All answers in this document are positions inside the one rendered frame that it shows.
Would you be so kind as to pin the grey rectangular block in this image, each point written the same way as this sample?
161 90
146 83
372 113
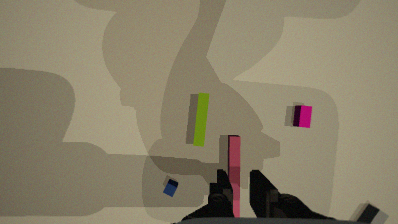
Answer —
373 215

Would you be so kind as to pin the small blue cube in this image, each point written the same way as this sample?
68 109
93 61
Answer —
170 187

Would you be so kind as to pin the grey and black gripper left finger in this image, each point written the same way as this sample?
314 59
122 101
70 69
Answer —
220 204

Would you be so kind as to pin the small magenta block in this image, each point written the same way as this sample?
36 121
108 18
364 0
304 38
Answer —
302 116

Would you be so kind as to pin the pink rod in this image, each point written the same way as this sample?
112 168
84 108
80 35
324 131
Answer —
234 170

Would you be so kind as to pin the lime green rod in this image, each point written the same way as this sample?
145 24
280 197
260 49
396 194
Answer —
201 119

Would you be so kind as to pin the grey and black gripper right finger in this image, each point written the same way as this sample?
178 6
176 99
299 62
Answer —
266 203

